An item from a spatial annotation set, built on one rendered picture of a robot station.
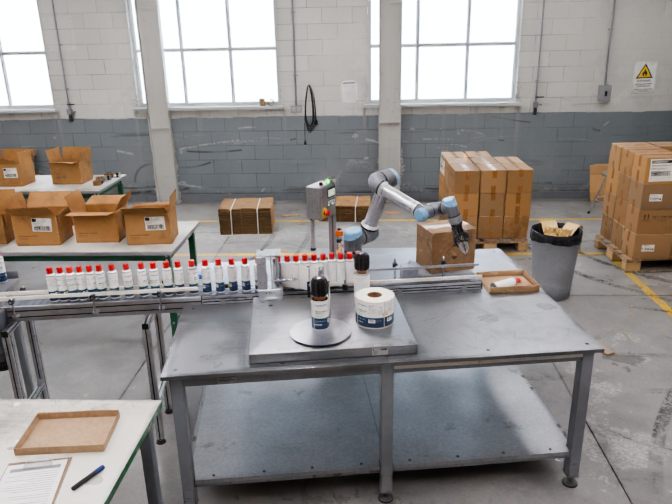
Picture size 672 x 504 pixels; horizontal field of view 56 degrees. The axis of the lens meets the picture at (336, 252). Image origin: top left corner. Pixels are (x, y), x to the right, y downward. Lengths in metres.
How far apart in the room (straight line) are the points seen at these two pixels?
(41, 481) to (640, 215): 5.55
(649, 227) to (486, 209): 1.57
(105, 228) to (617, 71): 6.87
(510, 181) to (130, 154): 5.38
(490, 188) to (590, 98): 2.90
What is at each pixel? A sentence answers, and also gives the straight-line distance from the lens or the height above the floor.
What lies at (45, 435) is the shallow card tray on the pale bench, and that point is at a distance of 2.84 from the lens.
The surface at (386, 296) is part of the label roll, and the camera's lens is 3.20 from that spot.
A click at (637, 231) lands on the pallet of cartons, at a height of 0.43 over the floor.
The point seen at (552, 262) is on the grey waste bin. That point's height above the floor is 0.37.
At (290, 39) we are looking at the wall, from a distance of 8.87.
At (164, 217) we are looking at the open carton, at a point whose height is 0.99.
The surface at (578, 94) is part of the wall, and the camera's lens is 9.29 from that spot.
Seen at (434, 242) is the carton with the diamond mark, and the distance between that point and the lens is 3.91.
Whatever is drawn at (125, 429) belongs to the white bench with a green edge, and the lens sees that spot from 2.76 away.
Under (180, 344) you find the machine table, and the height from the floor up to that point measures 0.83.
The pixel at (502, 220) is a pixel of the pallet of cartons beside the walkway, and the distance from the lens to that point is 6.99.
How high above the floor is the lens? 2.29
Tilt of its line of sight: 19 degrees down
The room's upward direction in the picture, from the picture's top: 1 degrees counter-clockwise
